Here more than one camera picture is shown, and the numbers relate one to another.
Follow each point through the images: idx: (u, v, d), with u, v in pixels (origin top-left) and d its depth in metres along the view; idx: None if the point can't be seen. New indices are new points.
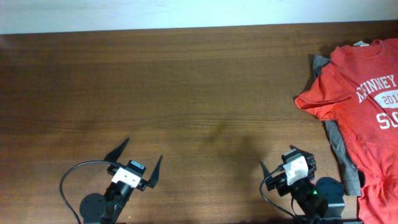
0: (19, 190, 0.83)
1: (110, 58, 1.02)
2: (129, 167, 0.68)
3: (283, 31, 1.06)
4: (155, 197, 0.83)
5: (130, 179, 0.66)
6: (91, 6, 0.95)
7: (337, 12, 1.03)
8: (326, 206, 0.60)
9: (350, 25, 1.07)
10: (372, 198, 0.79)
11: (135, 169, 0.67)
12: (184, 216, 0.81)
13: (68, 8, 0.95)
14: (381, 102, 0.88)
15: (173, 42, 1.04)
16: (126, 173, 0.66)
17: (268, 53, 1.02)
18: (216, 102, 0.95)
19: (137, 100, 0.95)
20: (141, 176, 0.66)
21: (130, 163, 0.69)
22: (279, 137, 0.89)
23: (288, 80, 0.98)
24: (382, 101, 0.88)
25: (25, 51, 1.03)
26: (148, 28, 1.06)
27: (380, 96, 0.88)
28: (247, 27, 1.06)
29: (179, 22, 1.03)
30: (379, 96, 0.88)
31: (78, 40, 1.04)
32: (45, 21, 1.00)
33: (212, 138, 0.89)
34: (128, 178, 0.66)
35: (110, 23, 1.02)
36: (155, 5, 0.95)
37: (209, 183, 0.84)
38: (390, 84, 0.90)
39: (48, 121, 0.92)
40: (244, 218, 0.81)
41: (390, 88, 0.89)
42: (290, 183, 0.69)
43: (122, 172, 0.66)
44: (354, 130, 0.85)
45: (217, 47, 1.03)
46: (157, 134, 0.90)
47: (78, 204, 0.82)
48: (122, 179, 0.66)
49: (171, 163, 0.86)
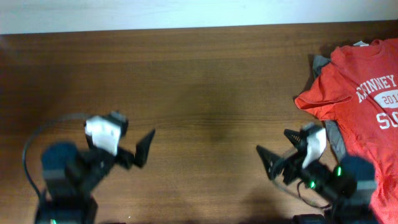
0: (19, 190, 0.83)
1: (110, 58, 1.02)
2: None
3: (283, 31, 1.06)
4: (156, 197, 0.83)
5: None
6: (91, 6, 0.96)
7: (336, 12, 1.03)
8: (356, 186, 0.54)
9: (350, 25, 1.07)
10: (372, 198, 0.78)
11: None
12: (184, 216, 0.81)
13: (69, 8, 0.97)
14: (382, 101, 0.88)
15: (173, 42, 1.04)
16: None
17: (268, 53, 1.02)
18: (216, 102, 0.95)
19: (137, 100, 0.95)
20: None
21: None
22: (279, 137, 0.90)
23: (288, 80, 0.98)
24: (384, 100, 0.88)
25: (26, 52, 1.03)
26: (148, 28, 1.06)
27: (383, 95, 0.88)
28: (247, 27, 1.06)
29: (179, 21, 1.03)
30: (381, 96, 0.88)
31: (78, 40, 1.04)
32: (46, 21, 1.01)
33: (212, 138, 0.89)
34: None
35: (110, 23, 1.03)
36: (155, 5, 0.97)
37: (209, 183, 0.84)
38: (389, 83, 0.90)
39: (49, 120, 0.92)
40: (245, 218, 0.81)
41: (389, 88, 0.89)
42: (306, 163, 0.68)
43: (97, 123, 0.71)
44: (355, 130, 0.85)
45: (217, 48, 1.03)
46: (157, 134, 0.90)
47: None
48: None
49: (171, 163, 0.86)
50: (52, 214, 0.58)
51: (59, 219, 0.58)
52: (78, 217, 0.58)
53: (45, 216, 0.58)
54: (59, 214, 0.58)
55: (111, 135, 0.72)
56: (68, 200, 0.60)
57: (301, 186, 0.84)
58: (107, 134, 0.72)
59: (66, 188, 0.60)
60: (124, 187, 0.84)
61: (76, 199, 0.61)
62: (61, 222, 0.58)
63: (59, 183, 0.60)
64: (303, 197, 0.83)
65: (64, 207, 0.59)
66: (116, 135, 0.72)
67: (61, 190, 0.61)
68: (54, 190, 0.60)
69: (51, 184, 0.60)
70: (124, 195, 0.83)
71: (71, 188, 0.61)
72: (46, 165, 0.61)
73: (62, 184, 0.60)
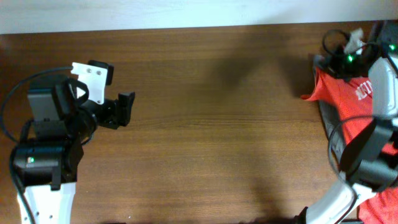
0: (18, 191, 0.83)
1: (109, 57, 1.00)
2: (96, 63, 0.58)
3: (282, 31, 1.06)
4: (156, 196, 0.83)
5: (96, 72, 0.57)
6: (91, 6, 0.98)
7: (333, 12, 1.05)
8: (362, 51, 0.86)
9: (349, 26, 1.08)
10: (373, 199, 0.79)
11: (101, 63, 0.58)
12: (184, 216, 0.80)
13: (70, 8, 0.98)
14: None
15: (172, 42, 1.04)
16: (90, 66, 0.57)
17: (267, 53, 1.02)
18: (216, 101, 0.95)
19: (137, 99, 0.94)
20: (109, 68, 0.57)
21: (92, 61, 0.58)
22: (279, 137, 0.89)
23: (288, 80, 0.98)
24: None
25: (25, 51, 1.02)
26: (149, 28, 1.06)
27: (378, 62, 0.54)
28: (247, 27, 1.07)
29: (180, 20, 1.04)
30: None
31: (78, 40, 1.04)
32: (46, 21, 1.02)
33: (212, 138, 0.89)
34: (93, 72, 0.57)
35: (110, 23, 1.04)
36: (155, 5, 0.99)
37: (209, 183, 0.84)
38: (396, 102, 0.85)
39: None
40: (244, 218, 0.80)
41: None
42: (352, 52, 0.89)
43: (84, 65, 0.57)
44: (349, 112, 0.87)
45: (217, 47, 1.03)
46: (157, 133, 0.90)
47: (78, 204, 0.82)
48: (87, 73, 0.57)
49: (171, 163, 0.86)
50: (28, 150, 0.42)
51: (35, 156, 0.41)
52: (58, 154, 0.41)
53: (21, 151, 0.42)
54: (36, 149, 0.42)
55: (92, 75, 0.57)
56: (52, 135, 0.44)
57: (302, 186, 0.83)
58: (91, 76, 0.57)
59: (51, 117, 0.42)
60: (124, 187, 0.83)
61: (60, 135, 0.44)
62: (40, 160, 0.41)
63: (42, 110, 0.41)
64: (303, 197, 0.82)
65: (44, 143, 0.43)
66: (104, 76, 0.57)
67: (43, 123, 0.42)
68: (40, 118, 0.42)
69: (37, 111, 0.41)
70: (124, 195, 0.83)
71: (56, 120, 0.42)
72: (33, 86, 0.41)
73: (45, 111, 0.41)
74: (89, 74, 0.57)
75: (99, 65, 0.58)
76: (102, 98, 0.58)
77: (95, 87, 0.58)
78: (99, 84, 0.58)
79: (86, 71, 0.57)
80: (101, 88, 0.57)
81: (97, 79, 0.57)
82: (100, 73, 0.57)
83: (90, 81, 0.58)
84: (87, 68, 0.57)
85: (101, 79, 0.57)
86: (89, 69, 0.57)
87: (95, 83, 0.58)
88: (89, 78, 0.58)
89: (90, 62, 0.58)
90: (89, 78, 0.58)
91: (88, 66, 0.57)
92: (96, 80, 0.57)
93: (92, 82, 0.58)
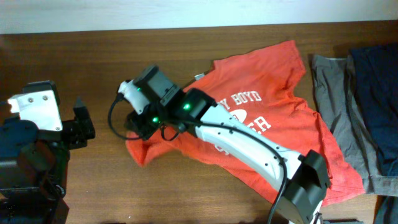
0: None
1: (109, 57, 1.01)
2: (33, 87, 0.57)
3: (282, 31, 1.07)
4: (156, 196, 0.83)
5: (42, 98, 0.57)
6: (91, 6, 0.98)
7: (333, 12, 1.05)
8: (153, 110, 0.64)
9: (348, 27, 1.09)
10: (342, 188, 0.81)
11: (42, 86, 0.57)
12: (184, 216, 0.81)
13: (69, 8, 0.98)
14: (216, 117, 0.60)
15: (173, 42, 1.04)
16: (31, 96, 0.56)
17: (268, 53, 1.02)
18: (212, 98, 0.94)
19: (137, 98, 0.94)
20: (52, 89, 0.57)
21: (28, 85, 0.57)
22: None
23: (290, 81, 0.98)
24: (212, 115, 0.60)
25: (25, 51, 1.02)
26: (148, 28, 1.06)
27: (199, 133, 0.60)
28: (248, 27, 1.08)
29: (181, 20, 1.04)
30: (212, 110, 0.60)
31: (77, 40, 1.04)
32: (46, 22, 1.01)
33: None
34: (39, 99, 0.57)
35: (109, 23, 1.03)
36: (155, 5, 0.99)
37: (209, 183, 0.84)
38: (271, 114, 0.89)
39: None
40: (244, 218, 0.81)
41: (270, 107, 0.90)
42: (139, 110, 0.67)
43: (25, 97, 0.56)
44: (240, 165, 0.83)
45: (218, 48, 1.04)
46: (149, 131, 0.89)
47: (77, 204, 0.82)
48: (32, 104, 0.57)
49: (171, 163, 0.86)
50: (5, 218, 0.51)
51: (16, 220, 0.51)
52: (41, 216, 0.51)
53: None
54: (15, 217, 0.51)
55: (38, 102, 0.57)
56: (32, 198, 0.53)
57: None
58: (40, 105, 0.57)
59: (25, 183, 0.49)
60: (124, 188, 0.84)
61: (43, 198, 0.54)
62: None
63: (13, 177, 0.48)
64: None
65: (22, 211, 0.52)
66: (53, 100, 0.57)
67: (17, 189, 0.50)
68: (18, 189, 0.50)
69: (13, 184, 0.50)
70: (124, 195, 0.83)
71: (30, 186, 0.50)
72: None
73: (20, 182, 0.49)
74: (35, 104, 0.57)
75: (38, 88, 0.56)
76: (59, 124, 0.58)
77: (48, 114, 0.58)
78: (52, 110, 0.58)
79: (28, 102, 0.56)
80: (55, 112, 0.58)
81: (46, 105, 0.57)
82: (47, 97, 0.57)
83: (38, 110, 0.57)
84: (27, 98, 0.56)
85: (50, 102, 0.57)
86: (30, 99, 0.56)
87: (43, 110, 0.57)
88: (35, 108, 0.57)
89: (27, 89, 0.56)
90: (41, 105, 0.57)
91: (29, 96, 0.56)
92: (46, 105, 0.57)
93: (42, 111, 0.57)
